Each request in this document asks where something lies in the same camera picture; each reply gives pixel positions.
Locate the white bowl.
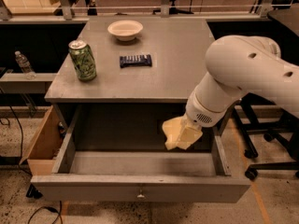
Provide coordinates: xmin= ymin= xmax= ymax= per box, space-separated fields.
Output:
xmin=107 ymin=20 xmax=143 ymax=41

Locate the clear plastic water bottle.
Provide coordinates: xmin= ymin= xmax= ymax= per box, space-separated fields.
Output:
xmin=15 ymin=50 xmax=36 ymax=80

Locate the brown cardboard box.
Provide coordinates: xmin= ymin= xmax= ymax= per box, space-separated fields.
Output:
xmin=20 ymin=106 xmax=62 ymax=175

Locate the metal drawer knob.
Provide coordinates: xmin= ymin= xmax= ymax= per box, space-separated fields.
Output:
xmin=136 ymin=189 xmax=146 ymax=201

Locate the blue snack bar wrapper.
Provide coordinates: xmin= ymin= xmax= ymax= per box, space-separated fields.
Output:
xmin=120 ymin=54 xmax=152 ymax=68

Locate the metal railing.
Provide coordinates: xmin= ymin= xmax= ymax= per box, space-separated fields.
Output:
xmin=0 ymin=0 xmax=299 ymax=21

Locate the grey wooden cabinet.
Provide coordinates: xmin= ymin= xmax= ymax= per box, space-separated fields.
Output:
xmin=44 ymin=15 xmax=242 ymax=151

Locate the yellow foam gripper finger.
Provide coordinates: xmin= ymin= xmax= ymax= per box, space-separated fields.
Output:
xmin=178 ymin=115 xmax=203 ymax=149

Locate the black floor cable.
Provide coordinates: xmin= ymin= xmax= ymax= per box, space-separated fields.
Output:
xmin=0 ymin=87 xmax=64 ymax=224

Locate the grey side shelf left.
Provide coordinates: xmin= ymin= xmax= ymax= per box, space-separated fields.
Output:
xmin=0 ymin=73 xmax=56 ymax=94

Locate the grey open top drawer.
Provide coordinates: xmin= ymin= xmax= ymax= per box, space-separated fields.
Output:
xmin=32 ymin=105 xmax=249 ymax=203

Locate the yellow sponge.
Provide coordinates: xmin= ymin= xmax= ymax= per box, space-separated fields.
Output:
xmin=162 ymin=117 xmax=192 ymax=150

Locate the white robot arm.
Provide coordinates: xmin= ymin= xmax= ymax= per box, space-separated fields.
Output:
xmin=178 ymin=35 xmax=299 ymax=149

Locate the green soda can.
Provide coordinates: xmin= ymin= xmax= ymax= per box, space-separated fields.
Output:
xmin=68 ymin=40 xmax=96 ymax=81

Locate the black office chair base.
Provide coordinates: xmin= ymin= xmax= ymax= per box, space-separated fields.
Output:
xmin=232 ymin=94 xmax=299 ymax=180

